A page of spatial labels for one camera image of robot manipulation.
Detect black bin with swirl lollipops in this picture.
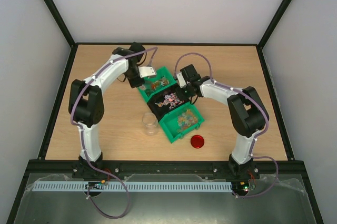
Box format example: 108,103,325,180
147,84,190,121

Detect green bin with lollipops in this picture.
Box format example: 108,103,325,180
138,67,176,103

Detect green bin with gummy candies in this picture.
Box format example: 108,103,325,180
159,103,205,143

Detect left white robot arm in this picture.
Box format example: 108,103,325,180
68,42,147,162

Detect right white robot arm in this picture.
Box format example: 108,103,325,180
174,64,269,178

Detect clear glass jar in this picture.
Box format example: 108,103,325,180
142,112,158,136

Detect red jar lid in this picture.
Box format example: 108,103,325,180
190,135,205,149

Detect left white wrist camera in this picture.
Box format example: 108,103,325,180
138,66,156,78

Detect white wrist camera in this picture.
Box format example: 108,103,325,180
176,72,186,88
138,66,156,78

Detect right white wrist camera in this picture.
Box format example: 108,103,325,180
176,72,186,88

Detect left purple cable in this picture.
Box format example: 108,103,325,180
71,47,158,219

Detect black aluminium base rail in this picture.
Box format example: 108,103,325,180
26,159,306,180

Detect light blue cable duct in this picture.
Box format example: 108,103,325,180
32,181,232,192

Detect black frame post left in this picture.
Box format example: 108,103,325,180
43,0,75,47

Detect black frame post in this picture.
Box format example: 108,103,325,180
257,0,292,50
43,0,75,47

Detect black frame post right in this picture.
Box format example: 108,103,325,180
257,0,292,50

